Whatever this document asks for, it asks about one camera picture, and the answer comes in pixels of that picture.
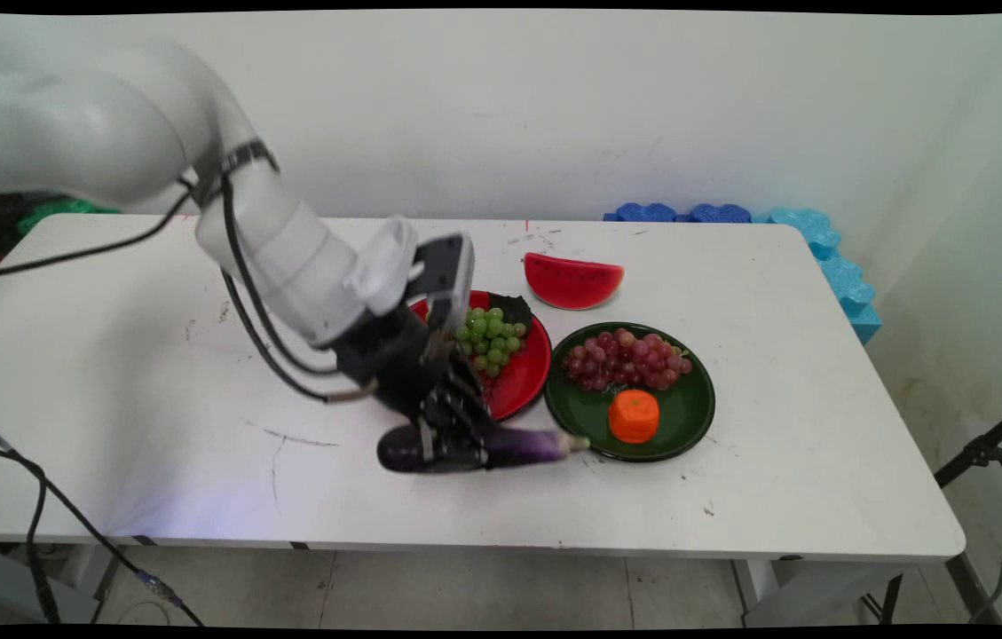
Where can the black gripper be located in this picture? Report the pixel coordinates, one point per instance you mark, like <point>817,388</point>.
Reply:
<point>390,359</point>

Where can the purple eggplant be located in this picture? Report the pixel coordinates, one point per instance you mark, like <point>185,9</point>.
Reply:
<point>527,446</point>

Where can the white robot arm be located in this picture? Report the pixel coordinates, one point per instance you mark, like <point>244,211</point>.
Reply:
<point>110,133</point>

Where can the red plate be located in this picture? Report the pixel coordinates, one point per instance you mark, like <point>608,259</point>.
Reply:
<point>523,373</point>

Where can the green grape bunch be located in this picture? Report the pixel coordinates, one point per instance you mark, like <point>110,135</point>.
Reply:
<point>492,342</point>

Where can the dark green leafy vegetable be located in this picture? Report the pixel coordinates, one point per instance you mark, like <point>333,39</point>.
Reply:
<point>514,309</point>

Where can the orange carrot piece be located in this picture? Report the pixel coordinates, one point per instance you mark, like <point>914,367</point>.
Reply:
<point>634,417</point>

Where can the watermelon slice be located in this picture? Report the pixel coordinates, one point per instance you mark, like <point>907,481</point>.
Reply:
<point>572,284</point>

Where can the purple grape bunch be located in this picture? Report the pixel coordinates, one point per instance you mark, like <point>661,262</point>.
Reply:
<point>629,359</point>

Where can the dark green plate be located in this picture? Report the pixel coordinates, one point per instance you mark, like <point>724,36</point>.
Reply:
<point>682,417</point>

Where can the dark blue foam mat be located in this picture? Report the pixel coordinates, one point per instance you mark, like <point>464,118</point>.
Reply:
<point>643,213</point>
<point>721,214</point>

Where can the light blue foam mat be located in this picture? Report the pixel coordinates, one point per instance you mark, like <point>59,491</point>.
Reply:
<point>842,275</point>

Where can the green background object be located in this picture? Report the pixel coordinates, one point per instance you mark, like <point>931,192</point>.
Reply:
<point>57,211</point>

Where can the black tripod stand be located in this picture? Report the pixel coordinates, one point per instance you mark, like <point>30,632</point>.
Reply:
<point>984,451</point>

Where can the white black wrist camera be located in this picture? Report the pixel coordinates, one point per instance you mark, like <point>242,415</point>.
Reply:
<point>445,266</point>

